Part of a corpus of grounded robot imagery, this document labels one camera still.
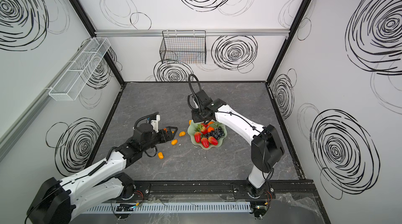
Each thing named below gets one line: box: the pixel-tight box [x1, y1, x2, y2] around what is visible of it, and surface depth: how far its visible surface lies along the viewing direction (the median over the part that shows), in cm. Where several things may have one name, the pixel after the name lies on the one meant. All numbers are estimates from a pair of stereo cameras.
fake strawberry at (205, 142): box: [201, 137, 210, 149], surface depth 86 cm
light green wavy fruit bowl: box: [187, 120, 228, 150], surface depth 88 cm
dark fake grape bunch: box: [203, 126, 226, 140], surface depth 88 cm
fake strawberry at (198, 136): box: [194, 131, 202, 143], surface depth 87 cm
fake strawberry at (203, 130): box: [201, 126, 208, 135], surface depth 92 cm
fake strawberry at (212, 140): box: [207, 136, 219, 146], surface depth 86 cm
